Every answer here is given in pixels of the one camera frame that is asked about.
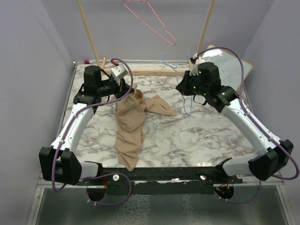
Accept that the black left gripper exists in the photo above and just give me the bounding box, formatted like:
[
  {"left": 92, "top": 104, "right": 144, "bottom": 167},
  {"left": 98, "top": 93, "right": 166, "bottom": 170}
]
[{"left": 97, "top": 76, "right": 135, "bottom": 101}]

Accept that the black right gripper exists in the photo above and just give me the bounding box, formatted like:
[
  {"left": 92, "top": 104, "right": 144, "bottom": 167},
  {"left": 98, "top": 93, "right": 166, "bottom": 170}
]
[{"left": 177, "top": 70, "right": 208, "bottom": 97}]

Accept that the beige t shirt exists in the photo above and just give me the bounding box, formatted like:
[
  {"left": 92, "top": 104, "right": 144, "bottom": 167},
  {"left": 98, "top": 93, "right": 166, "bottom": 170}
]
[{"left": 114, "top": 83, "right": 177, "bottom": 172}]

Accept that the blue wire hanger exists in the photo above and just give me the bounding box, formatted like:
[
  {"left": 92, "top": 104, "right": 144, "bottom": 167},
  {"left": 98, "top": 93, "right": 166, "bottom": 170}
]
[{"left": 161, "top": 48, "right": 200, "bottom": 116}]

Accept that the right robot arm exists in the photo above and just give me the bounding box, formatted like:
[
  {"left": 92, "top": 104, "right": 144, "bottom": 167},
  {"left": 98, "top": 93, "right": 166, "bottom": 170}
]
[{"left": 176, "top": 62, "right": 293, "bottom": 183}]

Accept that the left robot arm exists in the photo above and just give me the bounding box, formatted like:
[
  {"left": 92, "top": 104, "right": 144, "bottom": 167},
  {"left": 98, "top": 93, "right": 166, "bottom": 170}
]
[{"left": 38, "top": 62, "right": 133, "bottom": 185}]

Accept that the wooden clothes rack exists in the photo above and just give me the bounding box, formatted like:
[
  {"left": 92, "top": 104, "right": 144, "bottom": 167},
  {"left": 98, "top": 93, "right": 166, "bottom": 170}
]
[{"left": 76, "top": 0, "right": 215, "bottom": 77}]

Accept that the small whiteboard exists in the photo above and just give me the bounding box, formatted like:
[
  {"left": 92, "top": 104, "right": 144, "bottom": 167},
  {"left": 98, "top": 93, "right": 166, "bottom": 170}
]
[{"left": 202, "top": 49, "right": 241, "bottom": 91}]

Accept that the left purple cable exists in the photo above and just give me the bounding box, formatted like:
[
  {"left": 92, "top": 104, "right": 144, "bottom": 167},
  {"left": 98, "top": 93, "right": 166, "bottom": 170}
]
[{"left": 51, "top": 58, "right": 138, "bottom": 206}]

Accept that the purple cable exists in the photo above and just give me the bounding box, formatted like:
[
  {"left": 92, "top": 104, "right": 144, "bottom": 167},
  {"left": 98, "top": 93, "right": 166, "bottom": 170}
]
[
  {"left": 51, "top": 58, "right": 138, "bottom": 206},
  {"left": 196, "top": 47, "right": 300, "bottom": 203}
]

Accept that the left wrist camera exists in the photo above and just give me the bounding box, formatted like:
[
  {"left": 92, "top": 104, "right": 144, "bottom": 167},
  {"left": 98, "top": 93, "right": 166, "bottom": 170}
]
[{"left": 110, "top": 65, "right": 128, "bottom": 82}]

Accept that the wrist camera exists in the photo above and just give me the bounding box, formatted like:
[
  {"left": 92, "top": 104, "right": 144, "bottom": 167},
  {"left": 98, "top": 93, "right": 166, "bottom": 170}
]
[
  {"left": 189, "top": 53, "right": 205, "bottom": 76},
  {"left": 110, "top": 65, "right": 128, "bottom": 82}
]

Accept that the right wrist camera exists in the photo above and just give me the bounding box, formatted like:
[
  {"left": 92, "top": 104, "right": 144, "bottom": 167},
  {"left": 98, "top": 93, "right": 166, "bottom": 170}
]
[{"left": 189, "top": 53, "right": 205, "bottom": 76}]

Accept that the pink wire hanger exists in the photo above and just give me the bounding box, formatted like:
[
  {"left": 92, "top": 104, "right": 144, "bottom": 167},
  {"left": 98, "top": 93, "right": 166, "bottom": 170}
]
[{"left": 122, "top": 0, "right": 177, "bottom": 46}]

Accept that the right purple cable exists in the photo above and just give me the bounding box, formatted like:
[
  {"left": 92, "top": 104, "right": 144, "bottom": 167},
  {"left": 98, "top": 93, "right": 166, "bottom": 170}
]
[{"left": 196, "top": 47, "right": 300, "bottom": 203}]

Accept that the aluminium table frame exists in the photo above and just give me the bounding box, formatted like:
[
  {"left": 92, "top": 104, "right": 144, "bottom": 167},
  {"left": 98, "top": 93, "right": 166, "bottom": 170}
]
[{"left": 25, "top": 60, "right": 289, "bottom": 225}]

